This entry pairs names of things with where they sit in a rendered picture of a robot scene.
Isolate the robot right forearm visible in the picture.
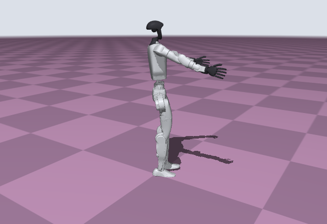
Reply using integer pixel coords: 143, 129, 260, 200
178, 55, 205, 72

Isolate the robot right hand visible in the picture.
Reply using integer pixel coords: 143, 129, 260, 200
201, 64, 227, 79

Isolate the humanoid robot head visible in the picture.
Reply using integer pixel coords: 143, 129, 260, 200
146, 20, 163, 45

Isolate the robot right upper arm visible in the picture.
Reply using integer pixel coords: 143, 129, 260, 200
153, 44, 182, 64

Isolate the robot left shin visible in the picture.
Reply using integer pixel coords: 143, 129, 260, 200
165, 139, 169, 164

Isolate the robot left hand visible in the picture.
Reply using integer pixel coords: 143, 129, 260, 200
190, 56, 210, 66

